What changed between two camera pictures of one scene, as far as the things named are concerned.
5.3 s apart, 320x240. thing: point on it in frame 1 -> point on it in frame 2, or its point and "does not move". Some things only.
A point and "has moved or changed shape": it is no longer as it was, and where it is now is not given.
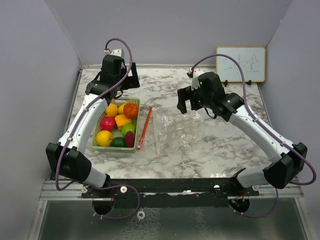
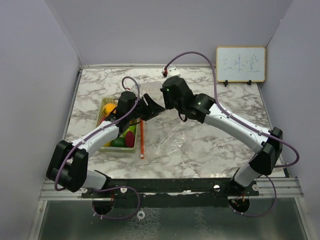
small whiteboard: [251, 59] does not move
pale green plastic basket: [97, 147] does not move
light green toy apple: [128, 127] does not move
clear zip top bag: [175, 132] has moved or changed shape
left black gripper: [132, 81] -> [152, 109]
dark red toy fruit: [129, 139] does not move
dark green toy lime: [118, 142] does not move
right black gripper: [184, 94] -> [167, 105]
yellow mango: [111, 110] does not move
